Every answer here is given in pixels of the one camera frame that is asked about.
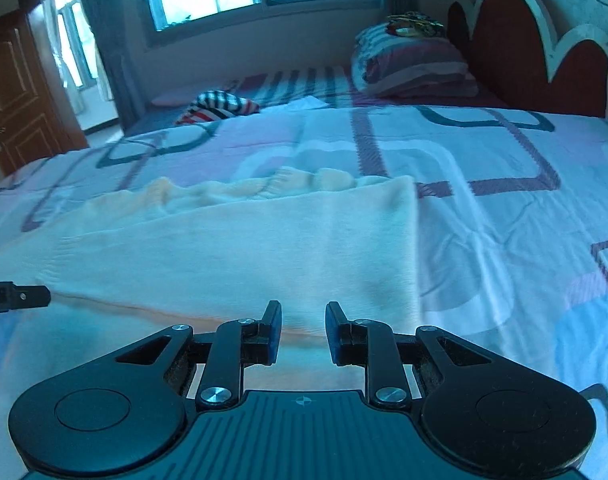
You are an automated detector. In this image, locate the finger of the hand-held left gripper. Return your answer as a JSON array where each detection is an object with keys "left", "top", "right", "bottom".
[{"left": 11, "top": 285, "right": 51, "bottom": 310}]

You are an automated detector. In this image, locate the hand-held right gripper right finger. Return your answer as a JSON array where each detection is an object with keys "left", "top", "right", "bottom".
[{"left": 325, "top": 301, "right": 494, "bottom": 410}]

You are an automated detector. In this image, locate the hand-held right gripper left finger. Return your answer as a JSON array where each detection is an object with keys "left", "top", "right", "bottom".
[{"left": 115, "top": 300, "right": 283, "bottom": 411}]

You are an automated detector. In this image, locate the white towel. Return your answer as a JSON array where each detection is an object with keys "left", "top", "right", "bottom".
[{"left": 0, "top": 166, "right": 421, "bottom": 466}]

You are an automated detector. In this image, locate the patterned bed blanket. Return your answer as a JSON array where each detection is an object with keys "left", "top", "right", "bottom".
[{"left": 0, "top": 102, "right": 608, "bottom": 480}]

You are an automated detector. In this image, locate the brown wooden door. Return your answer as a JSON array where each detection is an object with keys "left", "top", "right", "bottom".
[{"left": 0, "top": 10, "right": 79, "bottom": 177}]

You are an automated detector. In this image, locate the red white navy striped garment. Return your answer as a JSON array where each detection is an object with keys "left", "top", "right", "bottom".
[{"left": 175, "top": 89, "right": 261, "bottom": 126}]

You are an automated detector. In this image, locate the striped bed sheet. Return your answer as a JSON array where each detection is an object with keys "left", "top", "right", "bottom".
[{"left": 123, "top": 62, "right": 510, "bottom": 137}]

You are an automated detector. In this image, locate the striped pillow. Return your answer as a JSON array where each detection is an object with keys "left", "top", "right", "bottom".
[{"left": 351, "top": 22, "right": 480, "bottom": 99}]

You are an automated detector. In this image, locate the colourful patterned cloth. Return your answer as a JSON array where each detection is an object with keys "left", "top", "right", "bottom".
[{"left": 386, "top": 11, "right": 447, "bottom": 39}]

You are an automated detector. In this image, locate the red headboard with white rim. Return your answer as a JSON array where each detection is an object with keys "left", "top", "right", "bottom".
[{"left": 446, "top": 0, "right": 608, "bottom": 121}]

